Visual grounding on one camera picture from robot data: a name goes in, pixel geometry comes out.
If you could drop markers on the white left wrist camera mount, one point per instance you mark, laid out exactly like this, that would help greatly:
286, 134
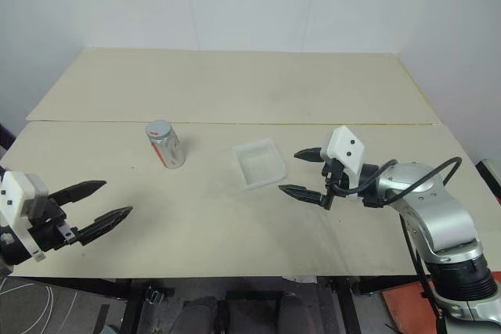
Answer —
15, 205

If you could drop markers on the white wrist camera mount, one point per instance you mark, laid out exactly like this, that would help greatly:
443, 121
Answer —
346, 150
15, 205

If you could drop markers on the white paper scrap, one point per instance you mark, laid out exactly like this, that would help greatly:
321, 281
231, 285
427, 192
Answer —
302, 279

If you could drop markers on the orange mat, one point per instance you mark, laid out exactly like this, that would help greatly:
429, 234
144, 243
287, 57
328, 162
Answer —
407, 302

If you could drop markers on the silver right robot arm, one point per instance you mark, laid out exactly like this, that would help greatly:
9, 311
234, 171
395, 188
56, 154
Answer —
430, 209

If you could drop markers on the black table frame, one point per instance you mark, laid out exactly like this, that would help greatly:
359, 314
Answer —
129, 302

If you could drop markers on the white plastic tray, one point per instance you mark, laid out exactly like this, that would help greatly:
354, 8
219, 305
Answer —
260, 166

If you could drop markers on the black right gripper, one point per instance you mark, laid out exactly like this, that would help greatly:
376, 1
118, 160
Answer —
336, 177

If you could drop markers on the clear plastic jar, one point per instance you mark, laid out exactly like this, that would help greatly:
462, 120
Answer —
170, 152

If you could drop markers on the grey plastic container lid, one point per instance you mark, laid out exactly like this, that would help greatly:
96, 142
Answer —
158, 130

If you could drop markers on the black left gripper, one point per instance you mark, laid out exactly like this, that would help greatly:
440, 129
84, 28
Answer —
49, 236

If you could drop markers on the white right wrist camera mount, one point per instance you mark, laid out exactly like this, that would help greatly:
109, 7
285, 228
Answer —
346, 150

